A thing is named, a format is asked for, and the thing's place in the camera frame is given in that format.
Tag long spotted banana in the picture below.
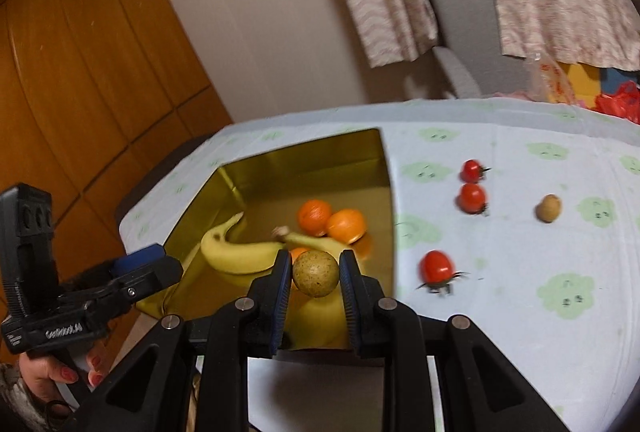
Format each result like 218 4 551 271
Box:
200 212 283 275

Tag brown round fruit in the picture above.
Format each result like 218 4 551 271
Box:
535 195 562 224
293 250 340 297

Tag short yellow banana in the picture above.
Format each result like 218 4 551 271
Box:
271 226 357 261

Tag orange mandarin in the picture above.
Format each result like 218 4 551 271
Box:
296 199 333 237
326 209 368 244

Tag left hand red nails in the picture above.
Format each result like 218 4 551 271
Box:
17 343 105 403

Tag cherry tomato lower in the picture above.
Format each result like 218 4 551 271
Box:
419 250 468 295

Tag cherry tomato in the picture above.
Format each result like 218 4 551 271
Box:
419 250 468 295
459 160 490 184
457 183 488 215

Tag gold tin box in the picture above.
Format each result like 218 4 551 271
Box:
137 129 394 320

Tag cherry tomato middle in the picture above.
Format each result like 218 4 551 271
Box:
457 183 488 215

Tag cherry tomato top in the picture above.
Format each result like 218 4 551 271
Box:
459 160 490 184

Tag light blue patterned tablecloth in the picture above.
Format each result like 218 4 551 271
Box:
119 98 639 431

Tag grey armchair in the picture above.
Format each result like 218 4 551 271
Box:
428 0 529 99

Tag clear plastic snack bag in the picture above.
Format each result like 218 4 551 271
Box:
525 51 578 104

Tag yellow blue play mat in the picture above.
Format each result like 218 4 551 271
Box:
559 63 639 109

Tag red plastic bag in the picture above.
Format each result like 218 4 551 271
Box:
593 80 640 124

